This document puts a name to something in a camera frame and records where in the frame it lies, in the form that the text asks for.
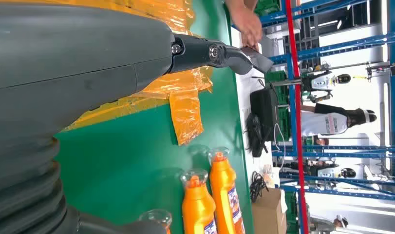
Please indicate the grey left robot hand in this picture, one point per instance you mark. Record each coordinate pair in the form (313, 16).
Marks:
(71, 48)

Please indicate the grey tablet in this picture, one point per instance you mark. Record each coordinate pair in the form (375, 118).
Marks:
(261, 61)

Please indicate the orange detergent bottle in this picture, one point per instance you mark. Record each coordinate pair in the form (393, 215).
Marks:
(226, 193)
(158, 218)
(197, 210)

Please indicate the person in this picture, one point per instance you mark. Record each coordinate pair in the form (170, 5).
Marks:
(326, 122)
(245, 22)

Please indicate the black carrying case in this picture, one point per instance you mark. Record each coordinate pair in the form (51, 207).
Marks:
(263, 106)

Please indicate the blue metal shelving rack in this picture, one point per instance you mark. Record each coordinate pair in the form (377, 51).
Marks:
(345, 46)

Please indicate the red metal pole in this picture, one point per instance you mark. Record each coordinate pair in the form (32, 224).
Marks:
(297, 129)

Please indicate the crumpled white plastic bag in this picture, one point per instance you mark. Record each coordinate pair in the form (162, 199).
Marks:
(268, 176)

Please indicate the brown cardboard box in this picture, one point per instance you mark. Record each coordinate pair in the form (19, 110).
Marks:
(268, 213)

